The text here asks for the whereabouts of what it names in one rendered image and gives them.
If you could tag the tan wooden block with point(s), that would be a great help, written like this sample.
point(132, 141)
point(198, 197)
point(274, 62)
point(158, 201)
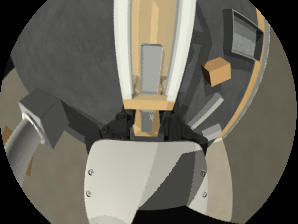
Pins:
point(216, 71)

